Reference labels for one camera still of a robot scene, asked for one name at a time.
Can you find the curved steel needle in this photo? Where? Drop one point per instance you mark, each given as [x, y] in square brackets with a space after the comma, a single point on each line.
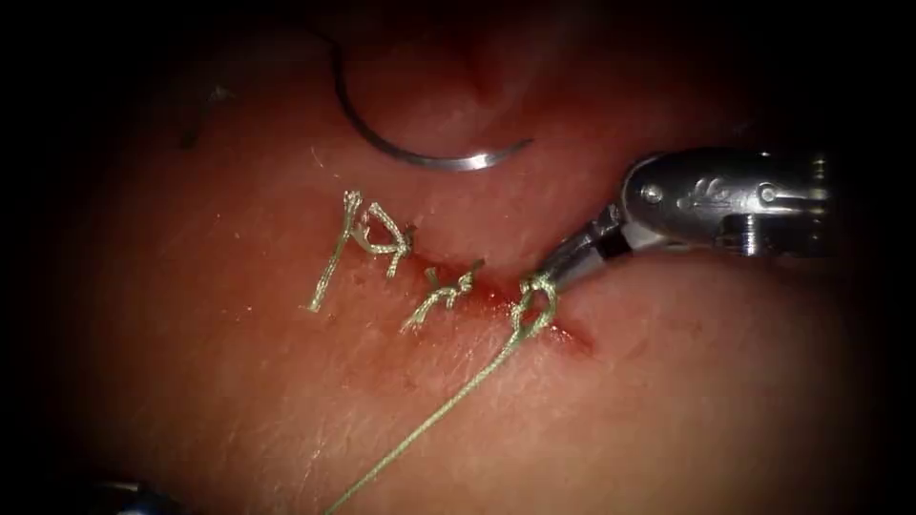
[401, 154]

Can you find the left arm needle driver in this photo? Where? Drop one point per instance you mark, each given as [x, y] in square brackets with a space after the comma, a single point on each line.
[129, 497]

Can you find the blue stitching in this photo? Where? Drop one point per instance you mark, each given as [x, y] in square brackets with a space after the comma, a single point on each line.
[372, 243]

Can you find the right arm needle driver jaw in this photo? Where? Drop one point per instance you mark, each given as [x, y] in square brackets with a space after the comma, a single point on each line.
[583, 268]
[580, 243]

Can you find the tissue pad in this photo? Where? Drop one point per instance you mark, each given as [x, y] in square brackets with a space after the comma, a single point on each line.
[572, 400]

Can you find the cut-off blue thread piece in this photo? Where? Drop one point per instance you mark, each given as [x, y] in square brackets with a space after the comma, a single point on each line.
[206, 109]

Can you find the right arm needle driver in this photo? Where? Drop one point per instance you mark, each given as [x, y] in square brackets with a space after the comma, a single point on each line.
[716, 200]

